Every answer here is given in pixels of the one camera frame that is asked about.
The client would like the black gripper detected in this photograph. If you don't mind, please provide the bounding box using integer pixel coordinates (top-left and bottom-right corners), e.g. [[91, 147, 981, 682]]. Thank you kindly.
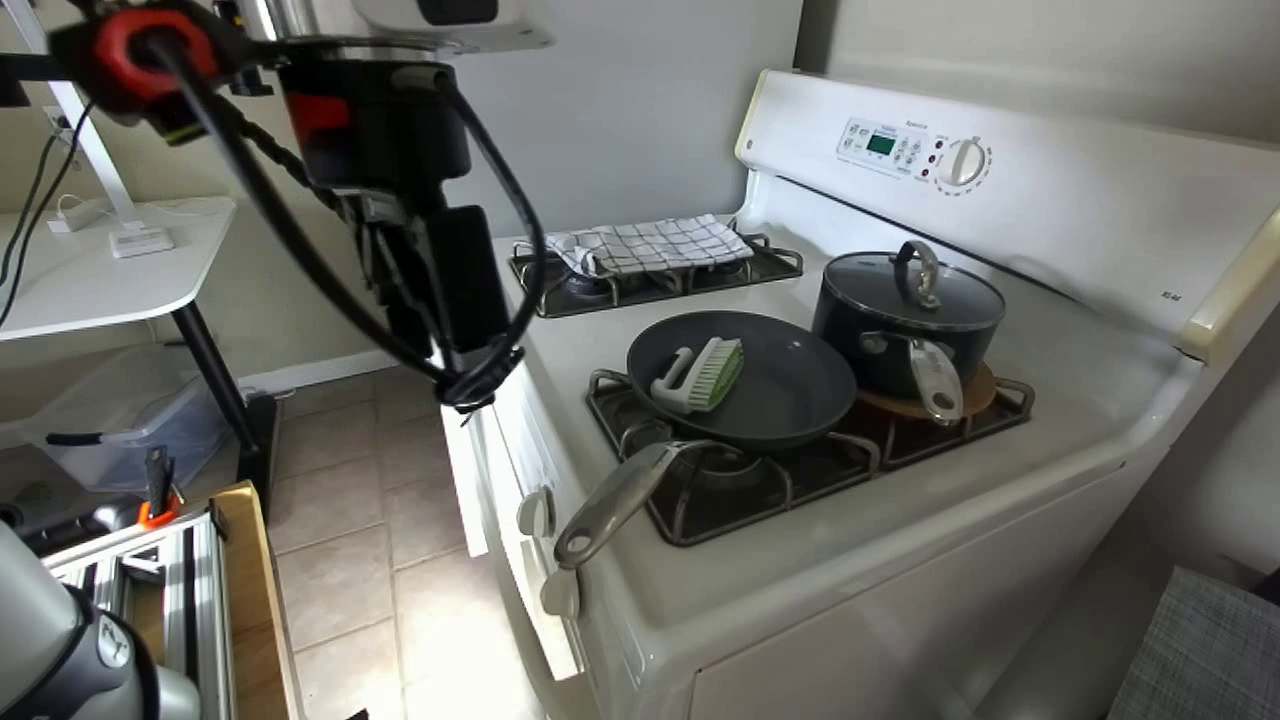
[[277, 51, 515, 371]]

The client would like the glass pot lid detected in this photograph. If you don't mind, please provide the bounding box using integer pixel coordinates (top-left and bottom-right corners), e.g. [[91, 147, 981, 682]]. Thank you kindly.
[[816, 235, 1008, 339]]

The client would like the white checkered towel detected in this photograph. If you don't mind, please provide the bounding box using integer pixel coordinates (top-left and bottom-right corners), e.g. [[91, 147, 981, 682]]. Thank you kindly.
[[549, 213, 758, 280]]

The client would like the black cooking pot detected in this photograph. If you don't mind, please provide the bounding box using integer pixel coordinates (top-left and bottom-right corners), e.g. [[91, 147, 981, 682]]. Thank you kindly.
[[813, 271, 1008, 434]]

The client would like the white stove knob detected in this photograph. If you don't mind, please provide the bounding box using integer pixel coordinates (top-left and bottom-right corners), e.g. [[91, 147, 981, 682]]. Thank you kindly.
[[535, 567, 584, 623], [515, 484, 560, 539]]

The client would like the green white sponge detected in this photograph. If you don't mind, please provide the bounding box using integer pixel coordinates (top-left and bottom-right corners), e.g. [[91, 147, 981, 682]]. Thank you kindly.
[[648, 334, 749, 417]]

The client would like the small white box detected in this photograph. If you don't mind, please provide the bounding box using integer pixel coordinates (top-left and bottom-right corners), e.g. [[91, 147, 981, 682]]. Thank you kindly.
[[107, 218, 181, 266]]

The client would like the black frying pan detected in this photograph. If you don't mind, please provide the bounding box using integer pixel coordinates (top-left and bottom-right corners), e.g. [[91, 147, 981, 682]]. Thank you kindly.
[[553, 310, 863, 577]]

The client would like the white side table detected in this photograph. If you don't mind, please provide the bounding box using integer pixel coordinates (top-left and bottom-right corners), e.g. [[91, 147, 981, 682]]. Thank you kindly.
[[0, 191, 280, 521]]

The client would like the clear plastic storage bin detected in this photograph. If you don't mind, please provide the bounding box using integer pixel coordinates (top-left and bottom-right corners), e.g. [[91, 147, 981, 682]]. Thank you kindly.
[[0, 343, 231, 501]]

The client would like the orange black clamp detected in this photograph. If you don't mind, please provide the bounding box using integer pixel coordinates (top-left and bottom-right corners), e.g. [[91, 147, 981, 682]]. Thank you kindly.
[[132, 444, 186, 533]]

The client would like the white slanted pole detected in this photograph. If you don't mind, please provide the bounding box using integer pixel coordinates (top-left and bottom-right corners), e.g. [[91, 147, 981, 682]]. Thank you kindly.
[[24, 74, 144, 233]]

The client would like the wooden board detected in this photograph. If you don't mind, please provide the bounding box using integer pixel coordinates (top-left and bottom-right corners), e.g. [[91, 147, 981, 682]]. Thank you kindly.
[[208, 481, 306, 720]]

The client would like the white oven timer dial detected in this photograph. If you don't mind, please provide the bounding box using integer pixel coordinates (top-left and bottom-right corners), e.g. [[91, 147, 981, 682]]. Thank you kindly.
[[940, 130, 996, 196]]

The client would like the round wooden trivet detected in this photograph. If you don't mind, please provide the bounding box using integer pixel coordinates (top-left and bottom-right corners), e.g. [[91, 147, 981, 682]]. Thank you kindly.
[[852, 355, 1005, 430]]

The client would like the white gas stove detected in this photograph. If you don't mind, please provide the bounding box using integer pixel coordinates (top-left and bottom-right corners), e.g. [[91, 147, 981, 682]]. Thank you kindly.
[[450, 64, 1280, 720]]

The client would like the grey checkered cloth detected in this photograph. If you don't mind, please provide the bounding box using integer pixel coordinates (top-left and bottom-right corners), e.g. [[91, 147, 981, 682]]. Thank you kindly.
[[1104, 565, 1280, 720]]

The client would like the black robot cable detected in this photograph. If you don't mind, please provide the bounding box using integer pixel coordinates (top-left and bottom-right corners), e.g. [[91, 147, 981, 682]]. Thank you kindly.
[[144, 37, 553, 417]]

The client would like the red ring cable clip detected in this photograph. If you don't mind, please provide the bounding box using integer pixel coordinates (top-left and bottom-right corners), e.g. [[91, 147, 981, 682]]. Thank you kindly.
[[80, 4, 223, 114]]

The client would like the aluminium frame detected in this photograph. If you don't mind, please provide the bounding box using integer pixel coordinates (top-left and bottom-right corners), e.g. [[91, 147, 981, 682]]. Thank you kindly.
[[37, 510, 241, 720]]

